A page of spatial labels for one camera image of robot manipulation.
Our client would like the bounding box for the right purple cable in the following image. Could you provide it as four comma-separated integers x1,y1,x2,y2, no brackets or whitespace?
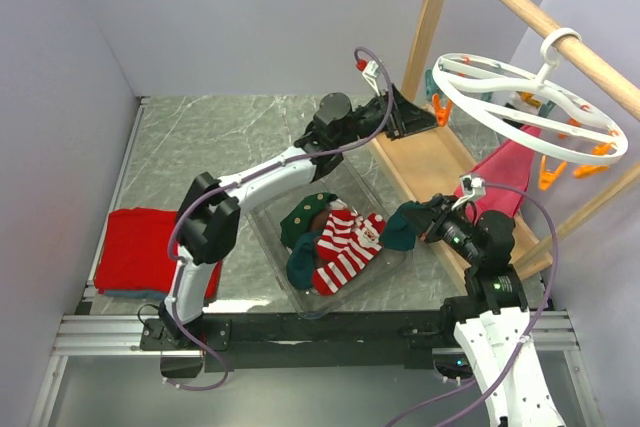
382,181,556,427

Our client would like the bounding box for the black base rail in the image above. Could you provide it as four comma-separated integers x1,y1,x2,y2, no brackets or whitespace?
138,309,481,378

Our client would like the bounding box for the green dotted duck sock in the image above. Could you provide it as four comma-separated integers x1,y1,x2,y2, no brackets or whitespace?
280,192,347,249

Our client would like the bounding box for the purple cable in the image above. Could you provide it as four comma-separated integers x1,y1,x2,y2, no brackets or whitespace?
167,46,396,392
382,181,556,427

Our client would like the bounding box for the white round clip hanger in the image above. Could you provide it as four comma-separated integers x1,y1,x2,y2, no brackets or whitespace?
431,28,629,166

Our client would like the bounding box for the red white striped sock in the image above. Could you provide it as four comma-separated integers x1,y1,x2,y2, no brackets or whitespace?
316,209,363,261

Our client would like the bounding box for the wooden drying rack frame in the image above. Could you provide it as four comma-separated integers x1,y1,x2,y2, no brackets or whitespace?
372,0,639,280

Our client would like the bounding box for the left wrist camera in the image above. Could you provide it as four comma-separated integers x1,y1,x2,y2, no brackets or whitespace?
355,58,389,95

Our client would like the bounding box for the brown sock grey cuff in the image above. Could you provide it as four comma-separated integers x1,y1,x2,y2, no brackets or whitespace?
308,210,330,232

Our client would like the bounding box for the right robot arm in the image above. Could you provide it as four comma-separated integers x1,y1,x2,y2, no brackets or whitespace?
402,196,565,426

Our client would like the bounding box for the teal santa sock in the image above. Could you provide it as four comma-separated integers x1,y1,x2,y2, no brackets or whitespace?
286,231,321,290
379,201,419,252

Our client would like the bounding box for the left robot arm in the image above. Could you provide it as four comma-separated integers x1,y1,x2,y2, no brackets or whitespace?
159,86,438,349

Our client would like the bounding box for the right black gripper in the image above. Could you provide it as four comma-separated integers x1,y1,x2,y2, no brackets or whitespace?
399,194,482,264

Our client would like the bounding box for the red folded cloth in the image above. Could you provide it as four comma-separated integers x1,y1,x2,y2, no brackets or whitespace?
94,206,224,298

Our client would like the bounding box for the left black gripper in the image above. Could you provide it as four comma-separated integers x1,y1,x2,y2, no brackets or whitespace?
335,85,443,148

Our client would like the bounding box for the clear plastic bin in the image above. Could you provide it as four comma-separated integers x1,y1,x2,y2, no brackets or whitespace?
223,159,413,319

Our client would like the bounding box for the pink towel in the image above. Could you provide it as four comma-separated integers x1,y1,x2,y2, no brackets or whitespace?
465,140,535,220

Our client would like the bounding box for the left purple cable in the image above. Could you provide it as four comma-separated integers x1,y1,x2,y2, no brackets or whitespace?
167,46,396,392

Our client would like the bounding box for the aluminium frame rail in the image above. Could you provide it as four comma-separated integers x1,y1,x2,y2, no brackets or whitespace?
53,96,215,356

